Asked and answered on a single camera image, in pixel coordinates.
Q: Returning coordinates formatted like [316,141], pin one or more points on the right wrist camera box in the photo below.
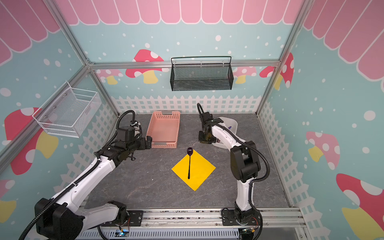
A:
[205,118]

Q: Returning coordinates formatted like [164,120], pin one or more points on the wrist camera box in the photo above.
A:
[128,134]
[205,118]

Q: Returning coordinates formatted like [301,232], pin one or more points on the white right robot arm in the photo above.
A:
[248,166]

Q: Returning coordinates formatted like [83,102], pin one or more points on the yellow paper napkin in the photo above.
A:
[201,169]

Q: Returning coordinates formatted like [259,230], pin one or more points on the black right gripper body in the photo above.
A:
[205,137]

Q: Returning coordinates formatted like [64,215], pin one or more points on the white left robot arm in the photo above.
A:
[61,218]

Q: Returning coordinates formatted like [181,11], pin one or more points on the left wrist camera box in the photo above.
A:
[128,134]

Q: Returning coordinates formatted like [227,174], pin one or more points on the white wire wall basket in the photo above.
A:
[68,112]

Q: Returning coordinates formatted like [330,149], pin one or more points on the white plastic tub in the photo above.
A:
[228,122]

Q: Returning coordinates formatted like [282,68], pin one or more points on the black mesh wall basket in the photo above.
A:
[207,73]

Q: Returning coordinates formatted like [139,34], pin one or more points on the pink perforated plastic basket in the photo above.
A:
[164,129]

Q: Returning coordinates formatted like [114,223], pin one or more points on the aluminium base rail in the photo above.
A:
[204,224]

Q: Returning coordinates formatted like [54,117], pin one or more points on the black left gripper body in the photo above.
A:
[137,144]

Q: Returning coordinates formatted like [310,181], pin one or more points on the purple metal spoon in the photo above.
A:
[189,153]

